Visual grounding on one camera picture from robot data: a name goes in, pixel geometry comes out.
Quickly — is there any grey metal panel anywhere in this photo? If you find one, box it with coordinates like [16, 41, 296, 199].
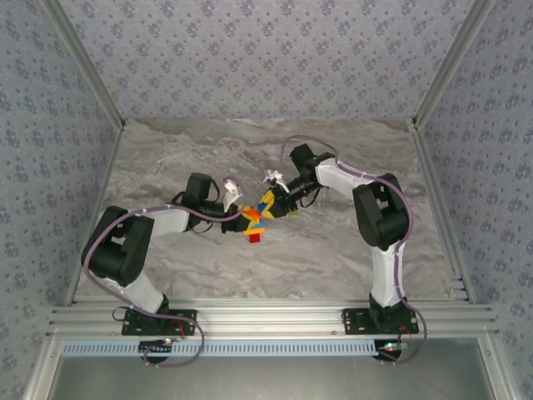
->
[24, 337, 513, 400]

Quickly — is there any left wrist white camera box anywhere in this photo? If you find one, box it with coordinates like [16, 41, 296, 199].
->
[222, 177, 245, 212]

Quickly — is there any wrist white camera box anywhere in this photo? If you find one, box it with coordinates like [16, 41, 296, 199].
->
[222, 177, 245, 212]
[262, 167, 286, 188]

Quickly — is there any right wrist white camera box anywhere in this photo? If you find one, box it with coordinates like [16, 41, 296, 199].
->
[262, 167, 286, 188]

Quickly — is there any left aluminium side rail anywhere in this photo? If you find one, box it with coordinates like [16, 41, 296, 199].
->
[64, 122, 126, 308]

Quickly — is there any aluminium side rail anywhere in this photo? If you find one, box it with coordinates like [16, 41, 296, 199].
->
[64, 122, 126, 308]
[407, 120, 478, 305]

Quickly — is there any aluminium cross rail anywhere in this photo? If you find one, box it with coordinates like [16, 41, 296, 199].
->
[45, 297, 501, 338]

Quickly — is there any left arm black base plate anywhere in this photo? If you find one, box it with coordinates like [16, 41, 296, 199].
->
[121, 309, 197, 337]

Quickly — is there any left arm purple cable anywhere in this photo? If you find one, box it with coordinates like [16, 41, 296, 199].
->
[81, 177, 245, 368]

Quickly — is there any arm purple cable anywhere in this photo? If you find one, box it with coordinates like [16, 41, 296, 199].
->
[81, 177, 245, 368]
[279, 133, 429, 366]

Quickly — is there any right aluminium side rail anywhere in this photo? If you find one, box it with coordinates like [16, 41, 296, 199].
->
[407, 120, 478, 305]

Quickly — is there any slotted white cable duct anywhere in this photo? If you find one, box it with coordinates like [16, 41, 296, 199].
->
[60, 339, 378, 358]

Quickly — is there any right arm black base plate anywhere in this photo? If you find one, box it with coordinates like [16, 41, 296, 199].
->
[341, 307, 420, 337]

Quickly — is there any left aluminium corner post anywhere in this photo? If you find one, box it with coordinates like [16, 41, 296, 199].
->
[40, 0, 127, 129]

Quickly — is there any aluminium corner post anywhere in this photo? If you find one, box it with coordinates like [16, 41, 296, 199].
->
[410, 0, 499, 128]
[40, 0, 127, 129]

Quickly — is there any right aluminium corner post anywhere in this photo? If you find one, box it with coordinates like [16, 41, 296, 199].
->
[410, 0, 499, 128]

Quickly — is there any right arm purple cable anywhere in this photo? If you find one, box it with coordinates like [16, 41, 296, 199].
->
[279, 133, 429, 366]

